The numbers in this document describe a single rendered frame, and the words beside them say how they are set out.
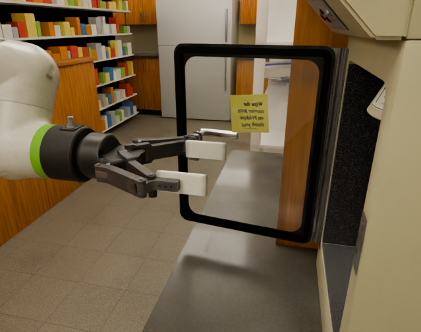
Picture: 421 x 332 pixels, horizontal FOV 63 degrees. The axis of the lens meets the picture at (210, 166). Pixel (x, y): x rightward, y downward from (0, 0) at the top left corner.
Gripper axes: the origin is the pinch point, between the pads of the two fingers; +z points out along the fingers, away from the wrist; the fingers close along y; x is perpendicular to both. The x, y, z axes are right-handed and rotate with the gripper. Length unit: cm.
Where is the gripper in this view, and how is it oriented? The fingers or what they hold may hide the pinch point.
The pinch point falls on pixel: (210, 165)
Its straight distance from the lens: 51.6
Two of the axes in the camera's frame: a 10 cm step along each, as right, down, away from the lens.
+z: 9.7, 0.9, -2.1
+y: 2.3, -3.7, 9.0
